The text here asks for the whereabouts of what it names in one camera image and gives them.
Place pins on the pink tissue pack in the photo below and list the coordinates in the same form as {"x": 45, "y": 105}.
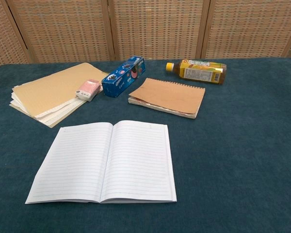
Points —
{"x": 87, "y": 89}

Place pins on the brown spiral notebook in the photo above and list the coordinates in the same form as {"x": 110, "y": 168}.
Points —
{"x": 168, "y": 97}

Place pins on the white lined notebook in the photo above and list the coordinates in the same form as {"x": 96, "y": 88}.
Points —
{"x": 106, "y": 162}

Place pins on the tan large paper pad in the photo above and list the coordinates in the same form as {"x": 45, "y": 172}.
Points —
{"x": 46, "y": 92}

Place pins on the yellow-capped tea bottle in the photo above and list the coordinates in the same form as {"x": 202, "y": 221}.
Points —
{"x": 198, "y": 71}

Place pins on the teal table cloth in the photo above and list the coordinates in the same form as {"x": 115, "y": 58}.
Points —
{"x": 232, "y": 157}

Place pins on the blue Oreo cookie box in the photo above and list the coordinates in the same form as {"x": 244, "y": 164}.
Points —
{"x": 122, "y": 77}

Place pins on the woven rattan folding screen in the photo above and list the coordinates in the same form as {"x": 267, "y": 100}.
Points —
{"x": 145, "y": 26}

